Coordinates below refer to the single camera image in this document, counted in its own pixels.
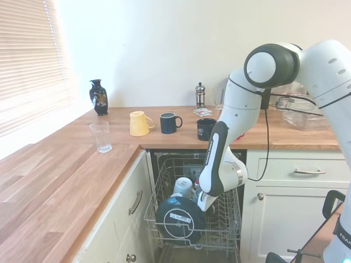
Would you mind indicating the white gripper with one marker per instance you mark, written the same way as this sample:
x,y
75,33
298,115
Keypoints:
x,y
206,202

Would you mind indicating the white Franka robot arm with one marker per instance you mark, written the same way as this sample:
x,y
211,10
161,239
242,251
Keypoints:
x,y
241,104

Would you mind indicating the large white ceramic mug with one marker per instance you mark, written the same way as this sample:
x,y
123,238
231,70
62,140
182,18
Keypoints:
x,y
182,187

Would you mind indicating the small white printed mug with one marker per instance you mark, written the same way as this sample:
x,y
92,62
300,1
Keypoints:
x,y
176,195

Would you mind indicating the built-in dishwasher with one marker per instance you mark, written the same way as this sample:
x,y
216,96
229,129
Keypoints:
x,y
175,155

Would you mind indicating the black printed mug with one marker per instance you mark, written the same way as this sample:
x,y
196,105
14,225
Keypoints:
x,y
204,130

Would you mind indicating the navy blue mug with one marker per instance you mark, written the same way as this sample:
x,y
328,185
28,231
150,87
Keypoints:
x,y
167,124

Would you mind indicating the yellow mug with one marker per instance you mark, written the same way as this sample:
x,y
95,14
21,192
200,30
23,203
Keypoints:
x,y
138,124

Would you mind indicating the dark blue round plate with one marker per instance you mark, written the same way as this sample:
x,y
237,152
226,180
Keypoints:
x,y
178,219

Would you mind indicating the silver door knob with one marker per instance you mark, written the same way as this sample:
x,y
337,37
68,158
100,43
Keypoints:
x,y
260,196

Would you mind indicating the white cabinet with drawer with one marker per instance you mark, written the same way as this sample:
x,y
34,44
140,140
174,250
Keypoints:
x,y
274,219

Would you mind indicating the white drawer front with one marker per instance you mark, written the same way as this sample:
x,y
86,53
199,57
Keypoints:
x,y
279,170

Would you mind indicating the white cabinet door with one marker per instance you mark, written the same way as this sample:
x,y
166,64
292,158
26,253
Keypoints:
x,y
288,224

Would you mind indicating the white corner cabinet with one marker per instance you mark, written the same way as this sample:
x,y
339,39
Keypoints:
x,y
120,219

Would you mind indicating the silver cabinet knob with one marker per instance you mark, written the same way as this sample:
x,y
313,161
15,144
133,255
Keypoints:
x,y
131,258

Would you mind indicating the clear glass tumbler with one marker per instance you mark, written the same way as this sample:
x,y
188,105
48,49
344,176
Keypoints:
x,y
218,100

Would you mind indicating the glass french press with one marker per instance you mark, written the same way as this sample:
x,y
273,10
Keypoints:
x,y
200,96

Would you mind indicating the black metal stand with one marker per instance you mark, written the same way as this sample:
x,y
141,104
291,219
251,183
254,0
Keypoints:
x,y
304,252

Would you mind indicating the black clamp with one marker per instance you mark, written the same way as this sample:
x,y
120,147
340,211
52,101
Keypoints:
x,y
327,205

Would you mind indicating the clear drinking glass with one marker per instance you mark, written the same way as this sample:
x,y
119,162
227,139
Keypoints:
x,y
101,137

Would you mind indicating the clear plastic container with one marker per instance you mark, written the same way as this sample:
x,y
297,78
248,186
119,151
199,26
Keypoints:
x,y
304,117

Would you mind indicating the black floral vase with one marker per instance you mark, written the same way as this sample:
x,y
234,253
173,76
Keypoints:
x,y
98,98

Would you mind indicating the white window blind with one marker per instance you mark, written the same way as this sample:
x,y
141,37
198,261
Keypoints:
x,y
27,54

